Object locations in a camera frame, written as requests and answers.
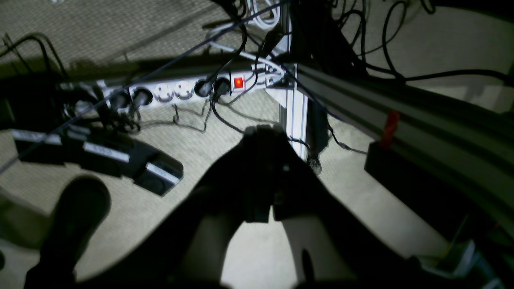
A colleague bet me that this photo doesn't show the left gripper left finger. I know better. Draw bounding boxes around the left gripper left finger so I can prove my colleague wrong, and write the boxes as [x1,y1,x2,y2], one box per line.
[75,125,281,289]

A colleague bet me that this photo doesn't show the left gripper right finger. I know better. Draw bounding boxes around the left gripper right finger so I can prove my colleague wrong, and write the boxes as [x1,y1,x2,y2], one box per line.
[273,126,467,289]

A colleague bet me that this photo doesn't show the black power adapter bricks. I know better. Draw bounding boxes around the black power adapter bricks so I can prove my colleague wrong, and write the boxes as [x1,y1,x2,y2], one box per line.
[11,126,184,196]

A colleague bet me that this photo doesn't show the black box with red tab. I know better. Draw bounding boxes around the black box with red tab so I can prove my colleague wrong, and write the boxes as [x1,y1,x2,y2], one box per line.
[365,110,459,212]

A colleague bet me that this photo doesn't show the white power strip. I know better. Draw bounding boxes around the white power strip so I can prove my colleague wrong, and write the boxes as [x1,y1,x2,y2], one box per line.
[101,71,255,113]

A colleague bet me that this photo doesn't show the aluminium frame rail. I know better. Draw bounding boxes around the aluminium frame rail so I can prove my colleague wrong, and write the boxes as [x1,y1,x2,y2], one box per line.
[282,64,514,229]

